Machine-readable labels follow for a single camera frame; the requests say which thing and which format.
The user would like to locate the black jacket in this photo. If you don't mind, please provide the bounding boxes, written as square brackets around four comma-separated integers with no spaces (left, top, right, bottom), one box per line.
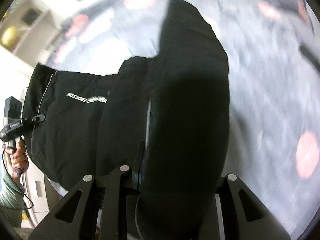
[23,0,229,239]

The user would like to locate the grey left sleeve forearm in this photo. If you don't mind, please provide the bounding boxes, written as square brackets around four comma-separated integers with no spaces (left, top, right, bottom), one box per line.
[1,171,24,228]

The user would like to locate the person's left hand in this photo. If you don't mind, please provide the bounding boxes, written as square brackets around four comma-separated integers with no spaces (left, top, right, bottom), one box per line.
[5,139,29,179]

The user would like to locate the yellow round object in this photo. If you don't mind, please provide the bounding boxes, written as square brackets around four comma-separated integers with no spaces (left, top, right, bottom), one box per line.
[1,26,19,48]

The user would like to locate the white shelf unit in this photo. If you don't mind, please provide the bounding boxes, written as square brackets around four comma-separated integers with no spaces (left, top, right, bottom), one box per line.
[1,0,64,67]

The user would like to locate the grey floral fleece blanket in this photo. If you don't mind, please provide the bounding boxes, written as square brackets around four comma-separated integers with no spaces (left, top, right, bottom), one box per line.
[46,0,319,239]

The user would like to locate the black thin cable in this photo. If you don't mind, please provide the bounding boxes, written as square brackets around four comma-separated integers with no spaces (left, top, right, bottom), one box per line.
[2,148,34,210]

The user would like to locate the dark picture frame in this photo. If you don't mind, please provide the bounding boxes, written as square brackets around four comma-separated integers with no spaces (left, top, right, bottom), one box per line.
[22,8,41,26]

